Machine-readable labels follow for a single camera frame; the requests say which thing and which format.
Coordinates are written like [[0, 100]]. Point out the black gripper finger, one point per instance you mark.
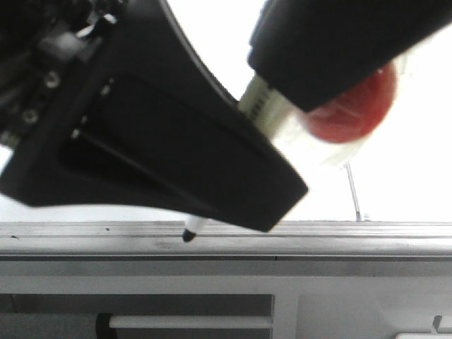
[[312, 51], [143, 122]]

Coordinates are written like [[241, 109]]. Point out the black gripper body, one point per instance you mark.
[[39, 42]]

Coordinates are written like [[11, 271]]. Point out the white black whiteboard marker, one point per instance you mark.
[[331, 134]]

